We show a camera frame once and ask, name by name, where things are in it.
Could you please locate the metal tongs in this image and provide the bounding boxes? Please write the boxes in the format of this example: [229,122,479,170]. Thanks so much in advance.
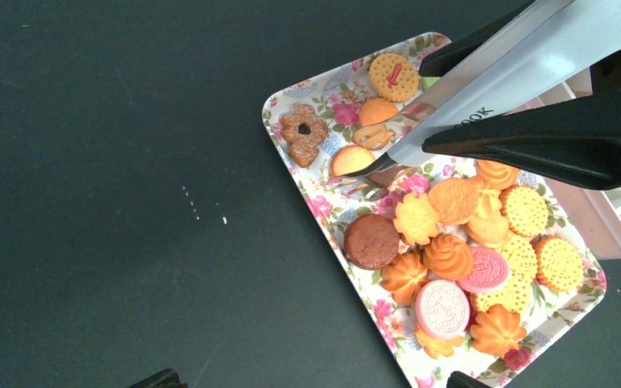
[353,1,621,186]

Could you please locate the pink divided cookie tin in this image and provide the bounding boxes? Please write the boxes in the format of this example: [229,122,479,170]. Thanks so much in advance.
[503,66,621,261]

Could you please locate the white pink sandwich cookie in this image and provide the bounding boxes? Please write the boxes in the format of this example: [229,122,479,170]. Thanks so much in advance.
[415,280,471,340]

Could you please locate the yellow cracker with red mark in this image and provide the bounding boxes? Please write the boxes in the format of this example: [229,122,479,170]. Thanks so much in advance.
[368,53,420,103]

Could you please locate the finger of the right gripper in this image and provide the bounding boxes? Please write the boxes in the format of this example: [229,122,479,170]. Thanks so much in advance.
[422,89,621,191]
[419,0,533,77]

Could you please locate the orange swirl cookie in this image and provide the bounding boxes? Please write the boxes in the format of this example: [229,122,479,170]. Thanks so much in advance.
[423,234,475,280]

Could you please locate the brown flower cookie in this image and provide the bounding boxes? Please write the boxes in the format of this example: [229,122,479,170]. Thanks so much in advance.
[281,104,329,168]

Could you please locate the dark brown round cookie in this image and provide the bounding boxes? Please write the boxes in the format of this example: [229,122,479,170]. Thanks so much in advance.
[344,214,399,270]

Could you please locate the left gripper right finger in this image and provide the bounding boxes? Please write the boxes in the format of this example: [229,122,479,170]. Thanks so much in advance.
[446,371,490,388]

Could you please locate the floral cookie tray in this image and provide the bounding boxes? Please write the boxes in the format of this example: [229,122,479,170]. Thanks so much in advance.
[262,32,606,387]

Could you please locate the green macaron cookie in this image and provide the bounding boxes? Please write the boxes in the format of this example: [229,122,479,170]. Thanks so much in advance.
[420,77,440,91]

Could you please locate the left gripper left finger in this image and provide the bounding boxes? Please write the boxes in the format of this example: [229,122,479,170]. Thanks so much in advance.
[129,369,188,388]

